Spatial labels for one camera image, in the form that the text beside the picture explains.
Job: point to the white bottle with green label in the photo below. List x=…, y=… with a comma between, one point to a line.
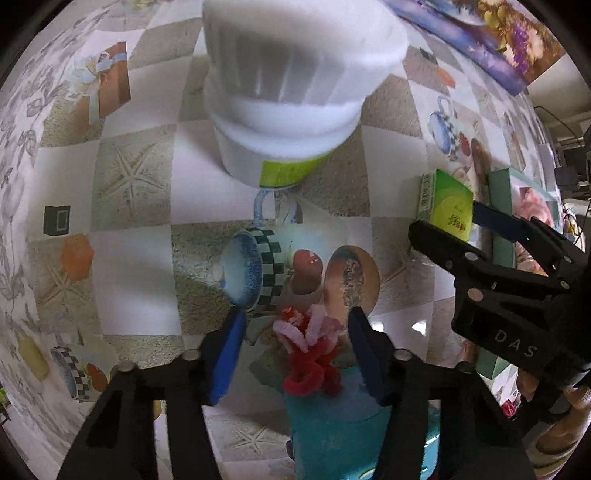
x=295, y=69

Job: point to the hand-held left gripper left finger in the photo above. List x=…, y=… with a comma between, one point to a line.
x=228, y=355

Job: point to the green paper box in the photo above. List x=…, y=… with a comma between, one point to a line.
x=450, y=203

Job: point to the teal box with flower picture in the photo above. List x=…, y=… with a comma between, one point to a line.
x=503, y=194

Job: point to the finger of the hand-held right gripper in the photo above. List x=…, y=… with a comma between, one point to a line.
x=496, y=221
x=438, y=240

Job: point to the teal soft cloth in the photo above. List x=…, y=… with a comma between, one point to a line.
x=332, y=438

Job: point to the floral painting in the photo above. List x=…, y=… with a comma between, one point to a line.
x=508, y=46

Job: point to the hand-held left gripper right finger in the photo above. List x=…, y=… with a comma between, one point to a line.
x=364, y=355

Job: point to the grey leaf print tablecloth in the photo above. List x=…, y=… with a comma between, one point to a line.
x=18, y=184

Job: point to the person's right hand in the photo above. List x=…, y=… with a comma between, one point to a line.
x=572, y=424

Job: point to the red pink pipe cleaner flower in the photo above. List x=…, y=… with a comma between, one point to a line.
x=304, y=364

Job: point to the checkered printed tablecloth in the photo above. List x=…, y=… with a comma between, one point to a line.
x=138, y=230

